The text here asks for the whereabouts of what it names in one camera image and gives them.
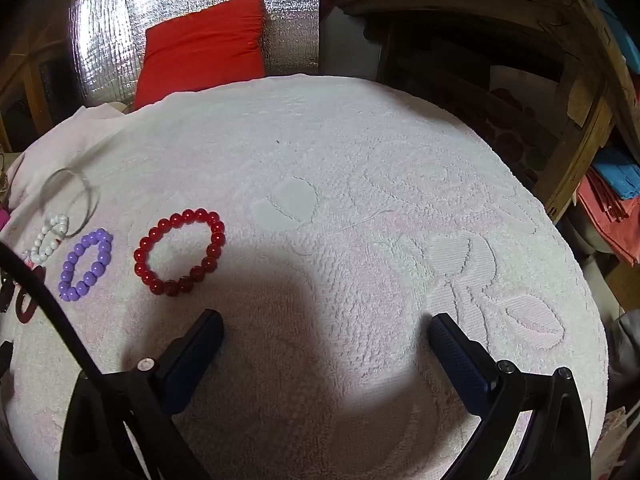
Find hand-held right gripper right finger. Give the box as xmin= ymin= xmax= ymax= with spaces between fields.
xmin=429 ymin=312 xmax=594 ymax=480

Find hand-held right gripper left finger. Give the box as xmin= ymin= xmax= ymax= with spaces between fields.
xmin=59 ymin=309 xmax=224 ymax=480

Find red bead bracelet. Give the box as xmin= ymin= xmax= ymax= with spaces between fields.
xmin=133 ymin=208 xmax=227 ymax=299

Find dark brown bangle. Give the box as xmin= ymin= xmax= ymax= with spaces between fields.
xmin=12 ymin=262 xmax=47 ymax=322

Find white bead bracelet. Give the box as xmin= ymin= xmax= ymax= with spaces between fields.
xmin=21 ymin=213 xmax=70 ymax=264

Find silver bangle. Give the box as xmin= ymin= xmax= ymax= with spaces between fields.
xmin=37 ymin=167 xmax=99 ymax=238

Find folded coral cloth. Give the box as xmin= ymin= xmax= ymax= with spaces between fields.
xmin=575 ymin=165 xmax=640 ymax=266

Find pale pink towel blanket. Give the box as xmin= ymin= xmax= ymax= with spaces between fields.
xmin=0 ymin=74 xmax=611 ymax=480

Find folded blue cloth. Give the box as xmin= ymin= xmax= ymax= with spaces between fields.
xmin=592 ymin=145 xmax=640 ymax=201

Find red cushion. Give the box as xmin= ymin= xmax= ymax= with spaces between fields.
xmin=132 ymin=0 xmax=267 ymax=111

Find silver foil panel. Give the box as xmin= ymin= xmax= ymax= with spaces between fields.
xmin=67 ymin=0 xmax=321 ymax=111

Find wooden shelf unit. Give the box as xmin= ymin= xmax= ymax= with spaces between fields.
xmin=320 ymin=0 xmax=640 ymax=223

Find black cable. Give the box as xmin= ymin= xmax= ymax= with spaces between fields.
xmin=0 ymin=241 xmax=106 ymax=381

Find purple bead bracelet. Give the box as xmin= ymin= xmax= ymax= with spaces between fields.
xmin=58 ymin=228 xmax=114 ymax=302

